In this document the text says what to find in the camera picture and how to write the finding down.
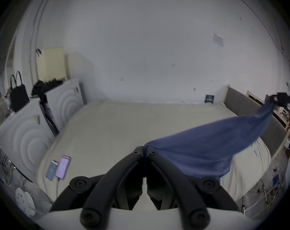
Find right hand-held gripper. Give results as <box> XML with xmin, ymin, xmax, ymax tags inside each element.
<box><xmin>270</xmin><ymin>80</ymin><xmax>290</xmax><ymax>153</ymax></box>

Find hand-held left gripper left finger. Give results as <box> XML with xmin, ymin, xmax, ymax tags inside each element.
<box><xmin>49</xmin><ymin>146</ymin><xmax>144</xmax><ymax>229</ymax></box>

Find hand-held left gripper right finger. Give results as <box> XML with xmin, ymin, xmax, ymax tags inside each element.
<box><xmin>144</xmin><ymin>145</ymin><xmax>241</xmax><ymax>229</ymax></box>

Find dark blue shirt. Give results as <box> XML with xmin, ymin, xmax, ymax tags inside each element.
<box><xmin>144</xmin><ymin>95</ymin><xmax>278</xmax><ymax>180</ymax></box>

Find grey padded headboard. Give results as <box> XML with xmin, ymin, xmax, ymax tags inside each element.
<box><xmin>223</xmin><ymin>85</ymin><xmax>288</xmax><ymax>156</ymax></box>

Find phone with lit screen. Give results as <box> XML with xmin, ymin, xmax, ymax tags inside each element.
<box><xmin>55</xmin><ymin>155</ymin><xmax>72</xmax><ymax>180</ymax></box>

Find pale blue phone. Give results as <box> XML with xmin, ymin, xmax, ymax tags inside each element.
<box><xmin>45</xmin><ymin>160</ymin><xmax>59</xmax><ymax>181</ymax></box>

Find bed with beige sheet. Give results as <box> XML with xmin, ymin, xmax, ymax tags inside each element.
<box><xmin>37</xmin><ymin>101</ymin><xmax>272</xmax><ymax>211</ymax></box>

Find white round stool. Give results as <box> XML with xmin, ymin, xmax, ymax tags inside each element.
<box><xmin>15</xmin><ymin>187</ymin><xmax>37</xmax><ymax>216</ymax></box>

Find white paper sheet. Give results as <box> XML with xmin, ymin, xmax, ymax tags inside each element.
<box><xmin>212</xmin><ymin>33</ymin><xmax>224</xmax><ymax>47</ymax></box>

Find black bundled bag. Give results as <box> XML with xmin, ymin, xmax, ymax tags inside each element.
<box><xmin>30</xmin><ymin>79</ymin><xmax>64</xmax><ymax>98</ymax></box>

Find black tote bag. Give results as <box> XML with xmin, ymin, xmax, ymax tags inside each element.
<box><xmin>9</xmin><ymin>71</ymin><xmax>30</xmax><ymax>113</ymax></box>

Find pale yellow board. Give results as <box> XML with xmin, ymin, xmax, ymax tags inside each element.
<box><xmin>36</xmin><ymin>47</ymin><xmax>68</xmax><ymax>83</ymax></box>

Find white cabinet with ring relief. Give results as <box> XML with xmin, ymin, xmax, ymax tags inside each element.
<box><xmin>0</xmin><ymin>97</ymin><xmax>57</xmax><ymax>182</ymax></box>
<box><xmin>44</xmin><ymin>78</ymin><xmax>87</xmax><ymax>134</ymax></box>

